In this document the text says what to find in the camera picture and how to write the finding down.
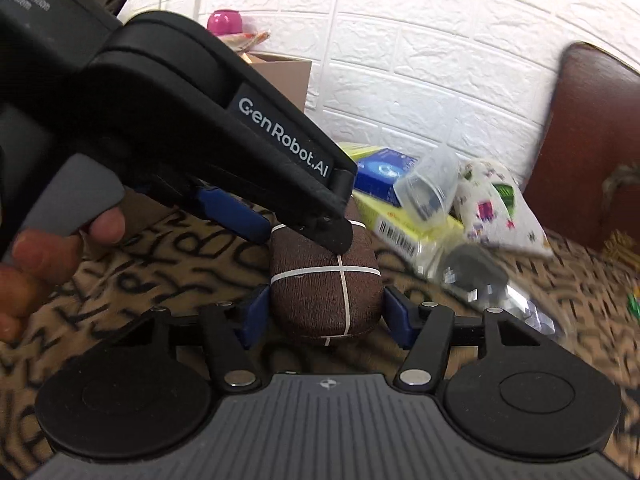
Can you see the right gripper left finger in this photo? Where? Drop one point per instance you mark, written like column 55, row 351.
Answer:
column 231, row 328

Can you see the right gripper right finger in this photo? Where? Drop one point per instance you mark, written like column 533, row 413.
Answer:
column 425, row 332

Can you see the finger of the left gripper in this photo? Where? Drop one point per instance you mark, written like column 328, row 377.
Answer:
column 323, row 220
column 232, row 214

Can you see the brown striped glasses case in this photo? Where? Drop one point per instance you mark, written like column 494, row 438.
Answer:
column 324, row 297

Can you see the blue medicine box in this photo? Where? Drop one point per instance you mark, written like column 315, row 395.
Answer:
column 378, row 172

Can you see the clear plastic container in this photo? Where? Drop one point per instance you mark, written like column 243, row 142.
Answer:
column 427, row 190

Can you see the person's left hand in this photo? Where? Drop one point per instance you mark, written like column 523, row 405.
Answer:
column 42, row 261

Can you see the flat yellow medicine box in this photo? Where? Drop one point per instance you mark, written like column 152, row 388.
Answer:
column 422, row 250

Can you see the black item in plastic bag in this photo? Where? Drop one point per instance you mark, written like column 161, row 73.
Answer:
column 471, row 275

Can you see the letter pattern table mat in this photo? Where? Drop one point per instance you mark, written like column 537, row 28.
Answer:
column 182, row 263

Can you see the yellow-green medicine box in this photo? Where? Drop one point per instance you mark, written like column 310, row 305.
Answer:
column 357, row 151

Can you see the white patterned fabric pouch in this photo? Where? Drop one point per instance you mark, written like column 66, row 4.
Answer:
column 492, row 209

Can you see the pink thermos bottle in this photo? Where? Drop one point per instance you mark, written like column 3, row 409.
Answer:
column 225, row 22

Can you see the brown cardboard box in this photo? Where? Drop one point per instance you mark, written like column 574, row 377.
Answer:
column 289, row 75

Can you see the tan snack packet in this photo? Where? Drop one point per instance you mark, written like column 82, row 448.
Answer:
column 244, row 41

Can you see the feather shuttlecock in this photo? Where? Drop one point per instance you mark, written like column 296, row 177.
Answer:
column 620, row 245

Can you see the dark wooden chair back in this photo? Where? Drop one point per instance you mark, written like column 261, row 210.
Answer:
column 592, row 127

